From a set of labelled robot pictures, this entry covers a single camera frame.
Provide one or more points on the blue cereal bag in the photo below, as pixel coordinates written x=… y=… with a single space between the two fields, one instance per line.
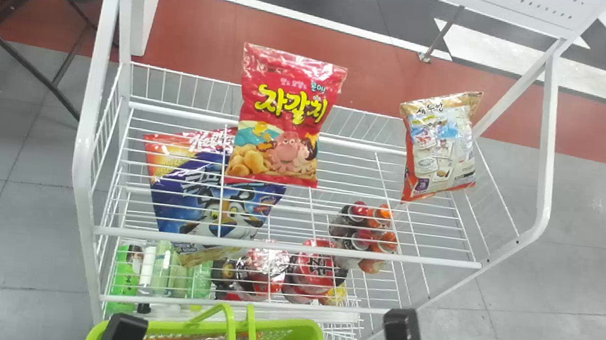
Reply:
x=188 y=192

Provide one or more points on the white orange snack packet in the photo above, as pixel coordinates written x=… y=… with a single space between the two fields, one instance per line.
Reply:
x=441 y=145

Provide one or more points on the pale green bottle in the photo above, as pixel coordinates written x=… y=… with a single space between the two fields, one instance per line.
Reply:
x=179 y=275

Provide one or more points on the red snack packet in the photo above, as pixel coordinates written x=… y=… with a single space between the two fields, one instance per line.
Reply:
x=287 y=106

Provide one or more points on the red noodle cup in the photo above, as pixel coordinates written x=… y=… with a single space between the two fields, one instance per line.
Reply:
x=261 y=270
x=314 y=272

